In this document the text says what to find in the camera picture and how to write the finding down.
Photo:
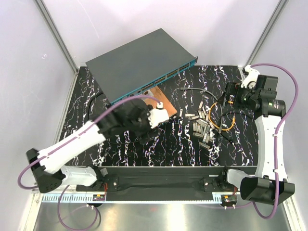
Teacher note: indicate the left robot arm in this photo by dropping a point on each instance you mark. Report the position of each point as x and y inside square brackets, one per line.
[47, 169]

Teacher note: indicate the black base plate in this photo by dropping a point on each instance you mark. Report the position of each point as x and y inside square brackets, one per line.
[158, 184]

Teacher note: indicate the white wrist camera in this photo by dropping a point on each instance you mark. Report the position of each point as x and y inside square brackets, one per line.
[250, 79]
[158, 115]

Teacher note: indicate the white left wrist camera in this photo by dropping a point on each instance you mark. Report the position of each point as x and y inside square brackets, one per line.
[158, 115]

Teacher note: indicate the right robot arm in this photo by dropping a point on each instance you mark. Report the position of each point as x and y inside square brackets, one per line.
[269, 185]

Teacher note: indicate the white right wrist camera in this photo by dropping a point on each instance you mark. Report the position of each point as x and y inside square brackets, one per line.
[250, 79]

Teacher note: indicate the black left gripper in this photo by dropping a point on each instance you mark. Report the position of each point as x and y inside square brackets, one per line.
[144, 136]

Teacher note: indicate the wooden board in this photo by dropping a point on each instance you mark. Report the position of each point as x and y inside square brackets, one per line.
[158, 94]

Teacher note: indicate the teal network switch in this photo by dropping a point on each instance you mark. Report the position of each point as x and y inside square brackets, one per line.
[139, 65]

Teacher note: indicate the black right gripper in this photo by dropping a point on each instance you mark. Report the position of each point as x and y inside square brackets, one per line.
[232, 89]

